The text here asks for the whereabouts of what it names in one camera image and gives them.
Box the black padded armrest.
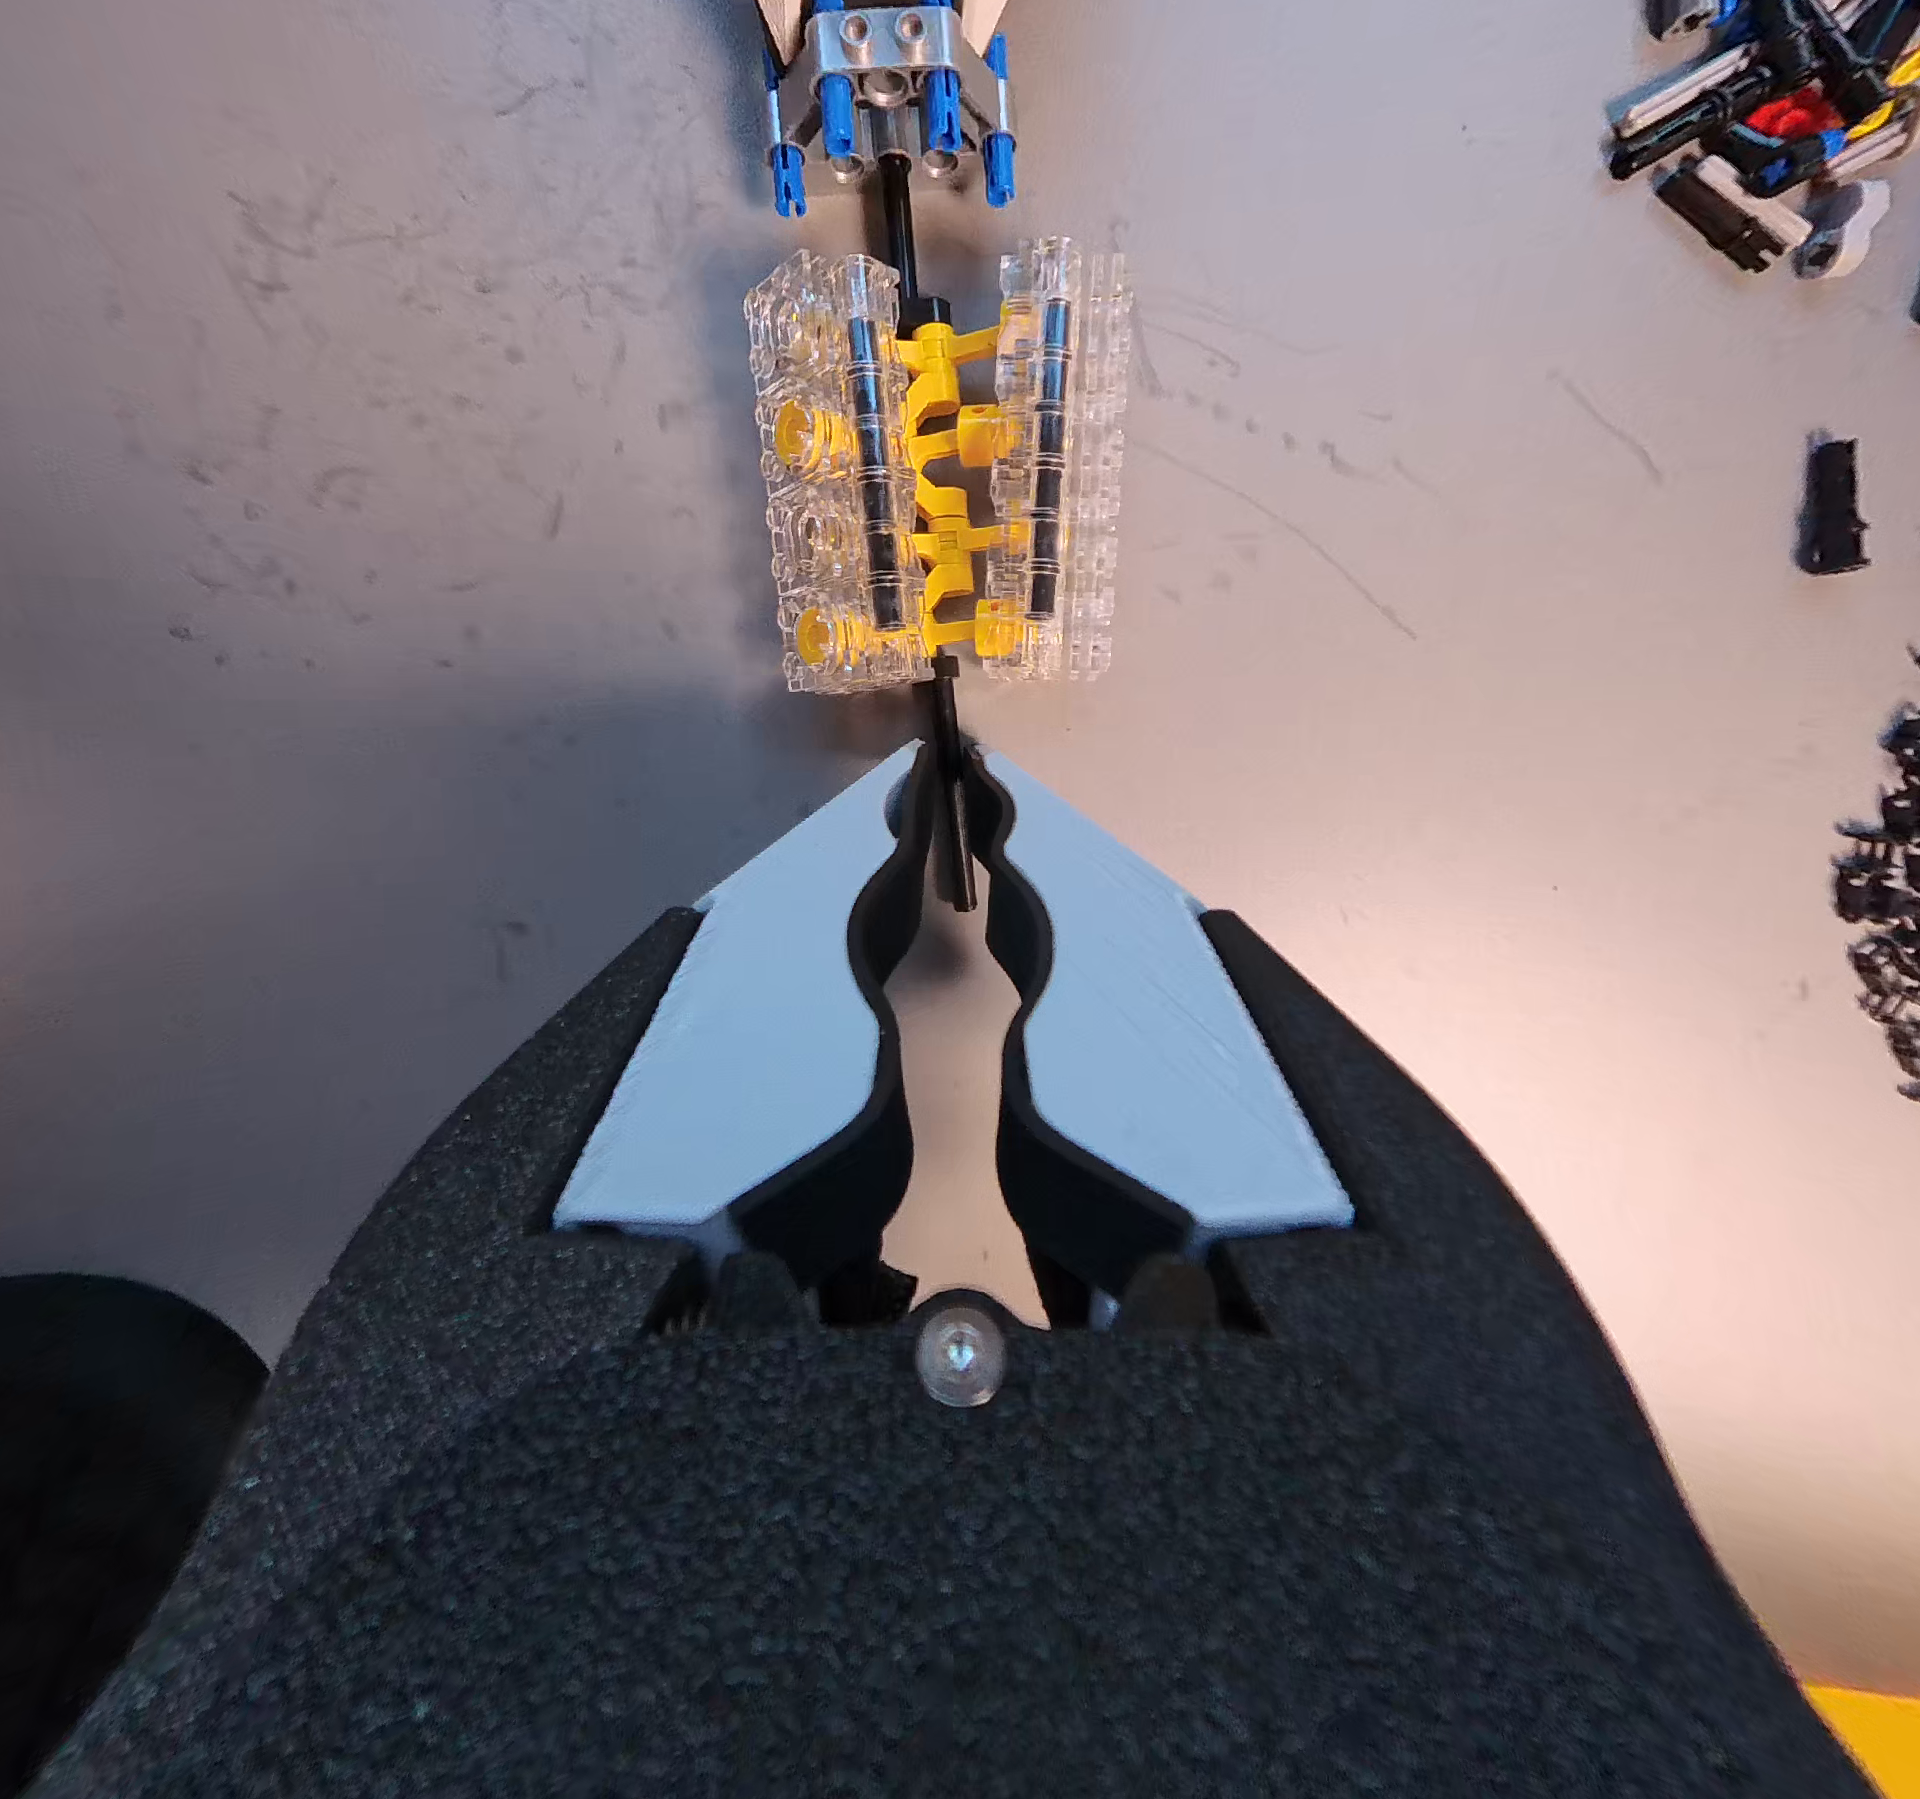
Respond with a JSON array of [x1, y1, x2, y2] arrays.
[[0, 1271, 274, 1789]]

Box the yellow plastic bin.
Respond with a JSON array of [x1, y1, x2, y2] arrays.
[[1799, 1684, 1920, 1799]]

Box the pile of black pins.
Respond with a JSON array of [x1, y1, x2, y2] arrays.
[[1829, 650, 1920, 1100]]

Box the black pin connector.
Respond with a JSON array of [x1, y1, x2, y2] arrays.
[[1795, 435, 1874, 578]]

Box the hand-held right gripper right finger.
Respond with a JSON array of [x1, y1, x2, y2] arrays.
[[957, 744, 1359, 1235]]

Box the clear block with yellow pistons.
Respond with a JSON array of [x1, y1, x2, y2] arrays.
[[744, 234, 1130, 701]]

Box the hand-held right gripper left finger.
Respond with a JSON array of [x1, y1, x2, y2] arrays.
[[553, 737, 939, 1258]]

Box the blue connector pin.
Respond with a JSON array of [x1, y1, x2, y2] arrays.
[[917, 0, 967, 161], [763, 48, 812, 214], [981, 32, 1022, 209], [809, 0, 858, 168]]

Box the grey beam frame with holes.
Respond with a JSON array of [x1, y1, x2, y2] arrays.
[[765, 4, 1024, 190]]

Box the pile of mixed building parts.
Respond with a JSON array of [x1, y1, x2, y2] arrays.
[[1492, 0, 1920, 280]]

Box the black axle rod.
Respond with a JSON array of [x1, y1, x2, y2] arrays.
[[878, 153, 981, 916]]

